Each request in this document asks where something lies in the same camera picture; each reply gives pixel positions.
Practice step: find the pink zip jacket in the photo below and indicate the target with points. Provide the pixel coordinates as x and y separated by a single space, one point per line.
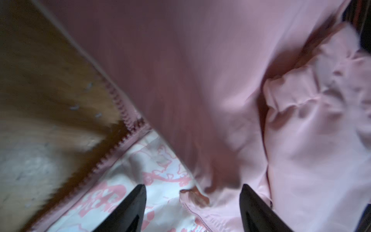
272 94

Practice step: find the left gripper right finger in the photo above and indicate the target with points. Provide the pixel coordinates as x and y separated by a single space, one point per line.
256 215

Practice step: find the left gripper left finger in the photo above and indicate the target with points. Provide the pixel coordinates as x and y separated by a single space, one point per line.
129 215

